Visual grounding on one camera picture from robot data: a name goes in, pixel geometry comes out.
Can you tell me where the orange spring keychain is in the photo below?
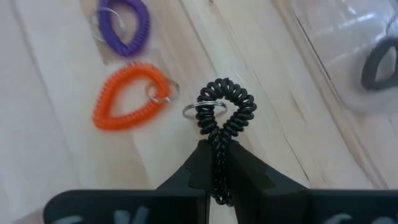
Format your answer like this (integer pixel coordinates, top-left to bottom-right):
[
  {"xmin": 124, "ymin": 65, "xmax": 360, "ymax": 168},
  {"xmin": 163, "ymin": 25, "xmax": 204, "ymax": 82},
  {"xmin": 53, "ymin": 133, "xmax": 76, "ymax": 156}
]
[{"xmin": 92, "ymin": 62, "xmax": 180, "ymax": 131}]

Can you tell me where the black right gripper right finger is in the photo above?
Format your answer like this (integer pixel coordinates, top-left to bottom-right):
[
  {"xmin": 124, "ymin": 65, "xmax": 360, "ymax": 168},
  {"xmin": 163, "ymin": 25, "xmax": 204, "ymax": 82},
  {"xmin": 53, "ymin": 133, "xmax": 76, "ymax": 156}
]
[{"xmin": 228, "ymin": 139, "xmax": 398, "ymax": 224}]

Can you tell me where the purple spring keychain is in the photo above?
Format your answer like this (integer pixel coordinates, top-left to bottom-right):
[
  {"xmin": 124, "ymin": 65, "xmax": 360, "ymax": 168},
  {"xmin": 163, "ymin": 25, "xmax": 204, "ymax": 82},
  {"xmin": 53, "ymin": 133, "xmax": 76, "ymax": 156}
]
[{"xmin": 90, "ymin": 0, "xmax": 151, "ymax": 57}]

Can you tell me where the black spring keychain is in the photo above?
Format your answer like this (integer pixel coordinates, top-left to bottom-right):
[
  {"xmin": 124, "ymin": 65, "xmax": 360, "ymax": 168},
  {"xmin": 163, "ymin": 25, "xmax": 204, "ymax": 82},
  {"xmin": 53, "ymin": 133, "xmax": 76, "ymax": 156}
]
[
  {"xmin": 182, "ymin": 77, "xmax": 257, "ymax": 207},
  {"xmin": 360, "ymin": 36, "xmax": 398, "ymax": 91}
]

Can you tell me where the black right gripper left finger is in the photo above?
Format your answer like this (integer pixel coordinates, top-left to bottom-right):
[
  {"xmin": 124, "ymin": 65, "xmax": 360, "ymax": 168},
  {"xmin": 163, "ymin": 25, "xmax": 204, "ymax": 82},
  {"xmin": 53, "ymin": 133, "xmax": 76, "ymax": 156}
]
[{"xmin": 43, "ymin": 139, "xmax": 214, "ymax": 224}]

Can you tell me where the clear plastic bin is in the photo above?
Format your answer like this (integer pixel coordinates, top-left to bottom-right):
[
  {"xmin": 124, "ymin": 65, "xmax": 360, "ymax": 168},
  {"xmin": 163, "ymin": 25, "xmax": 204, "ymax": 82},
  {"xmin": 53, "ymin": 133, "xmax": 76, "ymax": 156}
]
[{"xmin": 273, "ymin": 0, "xmax": 398, "ymax": 190}]

